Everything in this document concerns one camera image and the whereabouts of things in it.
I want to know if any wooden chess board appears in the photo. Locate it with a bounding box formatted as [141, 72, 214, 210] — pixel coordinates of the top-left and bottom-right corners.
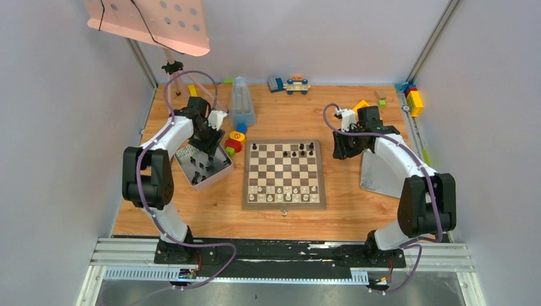
[242, 139, 327, 210]

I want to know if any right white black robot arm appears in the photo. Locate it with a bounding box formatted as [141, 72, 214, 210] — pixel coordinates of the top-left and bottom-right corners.
[332, 104, 457, 266]

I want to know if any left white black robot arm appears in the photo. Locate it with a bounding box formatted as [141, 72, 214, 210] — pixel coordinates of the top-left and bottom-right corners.
[122, 97, 228, 263]

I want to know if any red round block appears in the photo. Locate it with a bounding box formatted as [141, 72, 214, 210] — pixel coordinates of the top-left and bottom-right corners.
[225, 138, 242, 153]

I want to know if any green small block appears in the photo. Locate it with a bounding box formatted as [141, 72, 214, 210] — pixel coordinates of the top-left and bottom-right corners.
[225, 147, 236, 157]

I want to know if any yellow round sign block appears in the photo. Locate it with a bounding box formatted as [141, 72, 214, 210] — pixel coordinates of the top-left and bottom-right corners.
[229, 131, 246, 145]

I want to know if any blue small block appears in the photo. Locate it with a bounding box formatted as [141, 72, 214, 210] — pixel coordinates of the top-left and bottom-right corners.
[235, 123, 248, 134]

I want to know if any silver metal tin lid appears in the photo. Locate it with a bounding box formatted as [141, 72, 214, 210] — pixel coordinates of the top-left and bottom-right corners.
[359, 150, 404, 199]

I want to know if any yellow triangle shape toy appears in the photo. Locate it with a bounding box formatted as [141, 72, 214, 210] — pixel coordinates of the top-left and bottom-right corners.
[352, 99, 370, 112]

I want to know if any yellow block near stand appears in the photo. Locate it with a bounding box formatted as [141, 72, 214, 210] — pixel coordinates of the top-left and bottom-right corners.
[188, 84, 199, 97]

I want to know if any wooden brown block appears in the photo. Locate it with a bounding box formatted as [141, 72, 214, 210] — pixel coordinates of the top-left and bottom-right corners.
[374, 91, 387, 101]

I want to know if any wooden toy car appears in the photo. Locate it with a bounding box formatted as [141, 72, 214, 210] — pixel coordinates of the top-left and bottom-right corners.
[284, 76, 311, 95]

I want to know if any stacked coloured bricks corner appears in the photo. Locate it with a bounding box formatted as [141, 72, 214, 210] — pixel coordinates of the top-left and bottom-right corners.
[394, 82, 424, 118]

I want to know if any blue grey brick block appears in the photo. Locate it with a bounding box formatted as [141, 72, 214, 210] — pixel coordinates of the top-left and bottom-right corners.
[267, 76, 285, 93]

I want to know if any pink music stand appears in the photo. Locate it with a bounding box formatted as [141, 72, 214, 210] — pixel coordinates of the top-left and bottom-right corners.
[81, 0, 230, 111]

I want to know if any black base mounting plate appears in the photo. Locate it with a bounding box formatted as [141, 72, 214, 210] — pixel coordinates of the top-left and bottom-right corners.
[154, 238, 406, 279]

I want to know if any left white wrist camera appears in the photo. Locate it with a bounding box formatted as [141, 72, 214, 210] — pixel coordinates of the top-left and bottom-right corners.
[207, 110, 228, 131]

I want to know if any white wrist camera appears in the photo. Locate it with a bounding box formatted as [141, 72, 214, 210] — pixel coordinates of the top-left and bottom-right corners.
[335, 108, 357, 132]
[207, 110, 228, 131]

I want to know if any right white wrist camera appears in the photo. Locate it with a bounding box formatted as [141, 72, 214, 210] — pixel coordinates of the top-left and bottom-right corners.
[335, 108, 357, 132]

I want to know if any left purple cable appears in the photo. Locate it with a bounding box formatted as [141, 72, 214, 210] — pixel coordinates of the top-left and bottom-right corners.
[137, 69, 239, 292]

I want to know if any purple cable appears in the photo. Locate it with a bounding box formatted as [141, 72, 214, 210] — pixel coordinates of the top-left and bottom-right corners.
[137, 69, 239, 292]
[323, 103, 444, 296]

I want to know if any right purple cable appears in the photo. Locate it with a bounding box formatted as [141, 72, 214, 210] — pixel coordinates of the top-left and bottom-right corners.
[323, 103, 444, 296]

